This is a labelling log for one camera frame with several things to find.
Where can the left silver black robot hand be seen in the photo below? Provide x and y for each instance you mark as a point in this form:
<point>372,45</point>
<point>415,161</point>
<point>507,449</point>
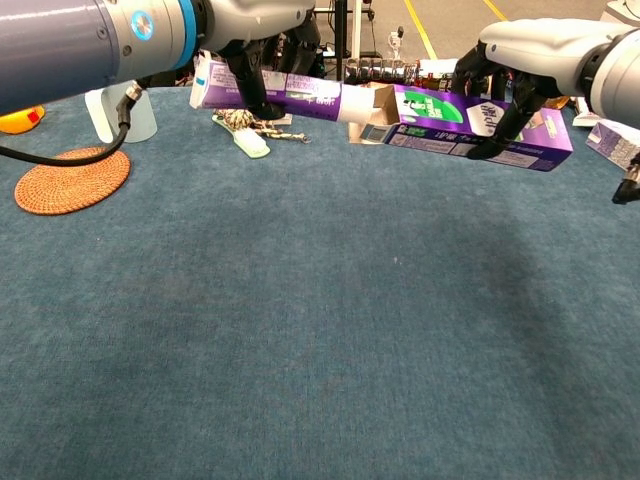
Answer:
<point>260,20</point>

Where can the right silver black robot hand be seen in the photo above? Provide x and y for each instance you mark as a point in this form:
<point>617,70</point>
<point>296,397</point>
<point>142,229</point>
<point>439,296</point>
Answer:
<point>545,50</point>

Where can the purple white toothpaste tube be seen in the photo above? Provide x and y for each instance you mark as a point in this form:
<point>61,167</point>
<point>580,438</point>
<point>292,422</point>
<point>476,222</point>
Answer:
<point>310,100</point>

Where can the purple toothpaste carton box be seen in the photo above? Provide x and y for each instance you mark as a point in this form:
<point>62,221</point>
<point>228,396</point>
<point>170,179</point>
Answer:
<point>435,107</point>

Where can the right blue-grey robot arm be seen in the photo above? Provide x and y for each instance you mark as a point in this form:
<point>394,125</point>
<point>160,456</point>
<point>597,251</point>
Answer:
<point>620,70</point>

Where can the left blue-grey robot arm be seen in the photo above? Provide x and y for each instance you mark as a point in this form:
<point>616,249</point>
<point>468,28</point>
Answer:
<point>60,45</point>

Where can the white fruit snack packet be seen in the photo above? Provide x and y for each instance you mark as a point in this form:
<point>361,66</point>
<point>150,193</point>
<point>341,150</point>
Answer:
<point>585,117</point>

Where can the black tripod stand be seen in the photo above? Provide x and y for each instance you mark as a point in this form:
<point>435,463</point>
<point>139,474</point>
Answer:
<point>341,35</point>

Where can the white cabinet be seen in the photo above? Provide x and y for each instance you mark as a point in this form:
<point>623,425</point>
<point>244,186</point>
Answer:
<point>622,10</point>

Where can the small purple white carton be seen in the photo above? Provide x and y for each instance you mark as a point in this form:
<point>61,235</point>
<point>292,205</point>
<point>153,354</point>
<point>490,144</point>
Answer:
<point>612,145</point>

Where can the dark tea plastic bottle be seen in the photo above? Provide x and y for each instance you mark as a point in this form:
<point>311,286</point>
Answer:
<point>375,67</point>

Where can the pale green brush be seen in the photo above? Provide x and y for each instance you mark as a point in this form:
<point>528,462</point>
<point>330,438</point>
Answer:
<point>252,145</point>

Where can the white plug adapter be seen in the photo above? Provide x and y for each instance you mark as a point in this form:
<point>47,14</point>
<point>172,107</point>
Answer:
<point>395,42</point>

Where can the round woven rattan coaster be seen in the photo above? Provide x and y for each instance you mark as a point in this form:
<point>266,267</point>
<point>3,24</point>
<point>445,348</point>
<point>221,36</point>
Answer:
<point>72,190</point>

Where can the yellow tape measure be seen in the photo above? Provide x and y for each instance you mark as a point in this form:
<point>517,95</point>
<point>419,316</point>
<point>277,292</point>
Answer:
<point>17,122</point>

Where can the blue carpet table cover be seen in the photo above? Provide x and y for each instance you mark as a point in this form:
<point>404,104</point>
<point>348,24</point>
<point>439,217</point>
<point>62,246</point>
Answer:
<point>300,350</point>

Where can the white upright post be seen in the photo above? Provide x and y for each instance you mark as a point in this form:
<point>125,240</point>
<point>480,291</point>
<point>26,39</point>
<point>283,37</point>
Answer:
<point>356,30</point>

